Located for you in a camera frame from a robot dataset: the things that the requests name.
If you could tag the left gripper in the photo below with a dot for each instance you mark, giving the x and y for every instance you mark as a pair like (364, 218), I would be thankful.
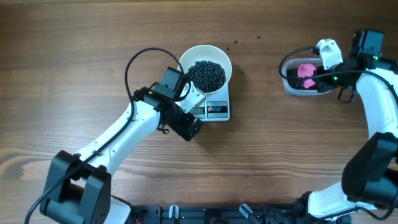
(181, 129)

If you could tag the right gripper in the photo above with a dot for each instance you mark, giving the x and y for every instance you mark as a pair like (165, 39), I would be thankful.
(323, 84)

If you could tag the pink scoop blue handle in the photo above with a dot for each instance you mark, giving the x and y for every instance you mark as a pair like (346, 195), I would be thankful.
(304, 71)

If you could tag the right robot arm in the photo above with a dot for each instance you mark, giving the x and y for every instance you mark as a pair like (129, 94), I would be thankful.
(367, 183)

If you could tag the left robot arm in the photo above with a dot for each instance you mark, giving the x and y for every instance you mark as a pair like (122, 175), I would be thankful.
(78, 186)

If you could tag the white digital kitchen scale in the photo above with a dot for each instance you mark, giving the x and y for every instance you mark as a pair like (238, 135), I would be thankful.
(209, 106)

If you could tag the black beans in bowl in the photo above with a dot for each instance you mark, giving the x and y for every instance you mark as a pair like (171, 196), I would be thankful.
(207, 76)

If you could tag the white bowl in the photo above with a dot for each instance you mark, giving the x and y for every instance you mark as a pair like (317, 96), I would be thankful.
(206, 52)

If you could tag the clear plastic container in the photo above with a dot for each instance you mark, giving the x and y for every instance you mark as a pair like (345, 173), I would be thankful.
(295, 63)

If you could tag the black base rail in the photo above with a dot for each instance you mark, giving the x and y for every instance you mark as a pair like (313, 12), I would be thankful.
(283, 214)

